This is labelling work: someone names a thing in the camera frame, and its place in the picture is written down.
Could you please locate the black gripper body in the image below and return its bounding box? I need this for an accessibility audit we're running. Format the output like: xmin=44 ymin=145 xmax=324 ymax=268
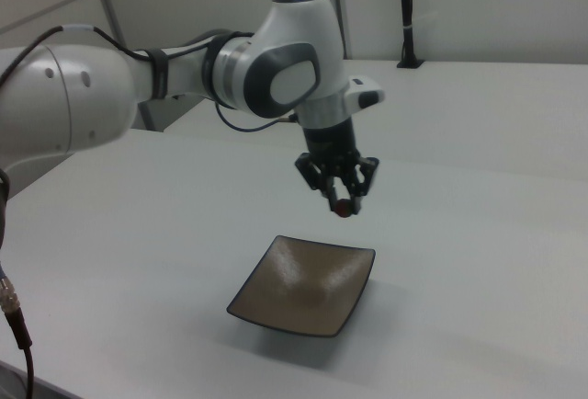
xmin=301 ymin=116 xmax=363 ymax=179

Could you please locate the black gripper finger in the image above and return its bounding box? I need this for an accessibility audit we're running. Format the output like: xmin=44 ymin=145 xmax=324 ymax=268
xmin=347 ymin=155 xmax=382 ymax=216
xmin=294 ymin=152 xmax=343 ymax=213

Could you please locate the brown square ceramic plate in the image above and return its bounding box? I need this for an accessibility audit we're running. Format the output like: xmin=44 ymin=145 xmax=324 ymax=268
xmin=225 ymin=234 xmax=378 ymax=339

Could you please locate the dark looped gripper cable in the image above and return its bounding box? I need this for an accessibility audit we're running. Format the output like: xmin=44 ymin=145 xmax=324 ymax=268
xmin=214 ymin=102 xmax=300 ymax=134

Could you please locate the black camera pole with base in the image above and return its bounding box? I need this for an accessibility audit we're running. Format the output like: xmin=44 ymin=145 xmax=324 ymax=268
xmin=395 ymin=0 xmax=426 ymax=70

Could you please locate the black arm strap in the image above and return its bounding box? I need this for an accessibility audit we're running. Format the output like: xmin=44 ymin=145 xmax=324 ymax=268
xmin=145 ymin=47 xmax=172 ymax=102

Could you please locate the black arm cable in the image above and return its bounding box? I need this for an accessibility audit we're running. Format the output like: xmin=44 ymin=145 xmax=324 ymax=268
xmin=0 ymin=24 xmax=258 ymax=93

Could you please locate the black cable with metal connector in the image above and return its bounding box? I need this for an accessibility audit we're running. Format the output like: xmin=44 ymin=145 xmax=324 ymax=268
xmin=0 ymin=168 xmax=36 ymax=399

